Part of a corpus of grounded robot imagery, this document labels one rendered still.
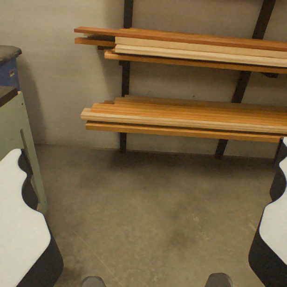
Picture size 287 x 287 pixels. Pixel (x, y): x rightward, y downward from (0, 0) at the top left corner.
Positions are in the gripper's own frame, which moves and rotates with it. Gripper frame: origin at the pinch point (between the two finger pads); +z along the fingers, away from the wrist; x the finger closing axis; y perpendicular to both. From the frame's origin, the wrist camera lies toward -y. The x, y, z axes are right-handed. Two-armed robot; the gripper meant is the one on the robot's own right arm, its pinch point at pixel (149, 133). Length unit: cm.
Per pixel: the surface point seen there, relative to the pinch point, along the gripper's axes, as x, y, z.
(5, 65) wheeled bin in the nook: -97, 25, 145
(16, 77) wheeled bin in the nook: -100, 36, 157
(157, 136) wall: 8, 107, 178
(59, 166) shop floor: -83, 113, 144
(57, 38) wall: -68, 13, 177
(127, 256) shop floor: -17, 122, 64
